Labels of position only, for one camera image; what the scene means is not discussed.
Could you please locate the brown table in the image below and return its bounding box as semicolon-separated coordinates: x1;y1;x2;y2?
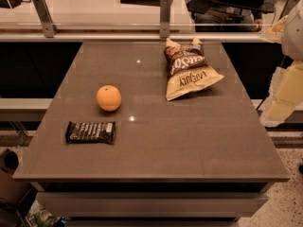
14;42;288;225

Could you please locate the right metal glass bracket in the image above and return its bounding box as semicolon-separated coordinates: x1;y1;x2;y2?
279;0;300;18

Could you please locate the orange fruit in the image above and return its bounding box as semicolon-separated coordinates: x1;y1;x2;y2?
97;85;121;112

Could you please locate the black rxbar chocolate wrapper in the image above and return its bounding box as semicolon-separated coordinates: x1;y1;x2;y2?
65;121;116;145

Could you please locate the seated person behind glass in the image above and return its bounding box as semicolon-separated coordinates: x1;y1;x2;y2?
187;0;274;32

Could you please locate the dark bin lower left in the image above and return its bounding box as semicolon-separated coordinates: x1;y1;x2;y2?
0;149;31;204

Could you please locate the middle metal glass bracket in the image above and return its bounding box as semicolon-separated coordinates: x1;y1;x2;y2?
159;0;172;38

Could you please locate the metal glass bracket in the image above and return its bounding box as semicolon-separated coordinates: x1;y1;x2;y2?
32;0;57;38
159;0;172;38
279;0;300;18

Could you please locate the Late July chips bag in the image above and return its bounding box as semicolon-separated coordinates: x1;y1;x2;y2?
164;37;223;101

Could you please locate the left metal glass bracket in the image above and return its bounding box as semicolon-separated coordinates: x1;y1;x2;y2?
32;0;57;38

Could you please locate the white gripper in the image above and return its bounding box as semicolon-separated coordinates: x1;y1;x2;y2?
259;0;303;127

